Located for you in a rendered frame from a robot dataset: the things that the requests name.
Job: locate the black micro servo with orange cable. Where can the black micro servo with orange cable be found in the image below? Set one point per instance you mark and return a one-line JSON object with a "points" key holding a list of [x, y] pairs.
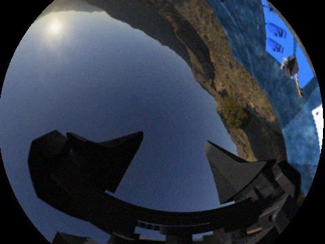
{"points": [[290, 67]]}

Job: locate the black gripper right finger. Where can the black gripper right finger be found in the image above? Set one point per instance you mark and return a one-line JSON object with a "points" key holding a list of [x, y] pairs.
{"points": [[231, 173]]}

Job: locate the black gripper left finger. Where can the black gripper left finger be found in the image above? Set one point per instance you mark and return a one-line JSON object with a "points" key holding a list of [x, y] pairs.
{"points": [[110, 158]]}

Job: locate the blue rectangular deck plate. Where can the blue rectangular deck plate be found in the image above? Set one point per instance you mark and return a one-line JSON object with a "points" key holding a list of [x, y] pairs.
{"points": [[280, 43]]}

